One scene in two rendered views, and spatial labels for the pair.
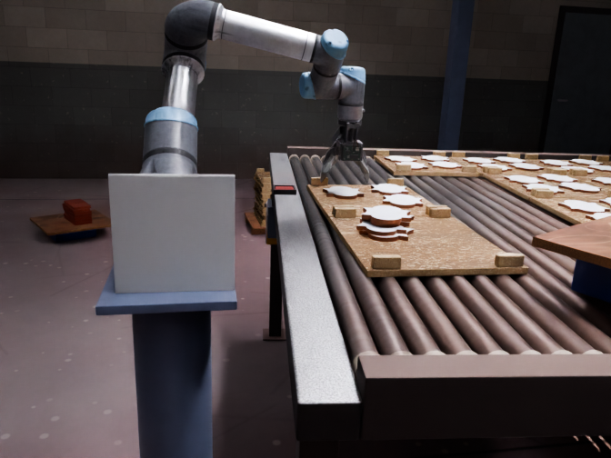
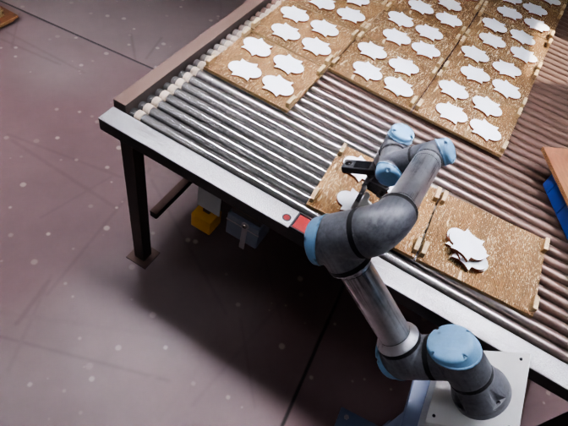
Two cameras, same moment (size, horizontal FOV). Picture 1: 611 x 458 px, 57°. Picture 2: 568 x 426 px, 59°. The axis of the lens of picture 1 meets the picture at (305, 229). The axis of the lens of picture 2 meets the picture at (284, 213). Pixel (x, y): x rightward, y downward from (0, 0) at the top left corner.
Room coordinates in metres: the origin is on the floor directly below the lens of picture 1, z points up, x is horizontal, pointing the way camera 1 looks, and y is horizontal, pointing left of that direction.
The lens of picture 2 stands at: (1.49, 1.06, 2.29)
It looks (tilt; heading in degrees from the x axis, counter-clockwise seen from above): 52 degrees down; 293
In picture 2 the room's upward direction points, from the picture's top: 16 degrees clockwise
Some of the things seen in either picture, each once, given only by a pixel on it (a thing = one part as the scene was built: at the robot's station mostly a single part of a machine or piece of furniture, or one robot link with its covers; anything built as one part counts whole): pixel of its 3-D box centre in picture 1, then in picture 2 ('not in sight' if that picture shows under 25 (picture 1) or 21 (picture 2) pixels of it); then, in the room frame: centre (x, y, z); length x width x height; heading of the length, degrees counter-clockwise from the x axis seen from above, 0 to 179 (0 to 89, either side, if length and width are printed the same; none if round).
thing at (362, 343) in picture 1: (312, 210); (356, 239); (1.66, -0.02, 0.90); 1.95 x 0.05 x 0.05; 5
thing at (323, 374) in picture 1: (288, 214); (346, 255); (1.66, 0.05, 0.89); 2.08 x 0.09 x 0.06; 5
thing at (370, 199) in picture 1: (371, 201); (375, 198); (1.70, -0.20, 0.93); 0.41 x 0.35 x 0.02; 9
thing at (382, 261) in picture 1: (385, 262); (534, 303); (1.07, -0.17, 0.95); 0.06 x 0.02 x 0.03; 99
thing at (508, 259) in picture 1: (509, 260); (545, 245); (1.11, -0.43, 0.95); 0.06 x 0.02 x 0.03; 99
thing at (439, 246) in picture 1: (415, 242); (483, 250); (1.29, -0.27, 0.93); 0.41 x 0.35 x 0.02; 9
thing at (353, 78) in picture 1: (351, 85); (396, 143); (1.70, -0.12, 1.27); 0.09 x 0.08 x 0.11; 107
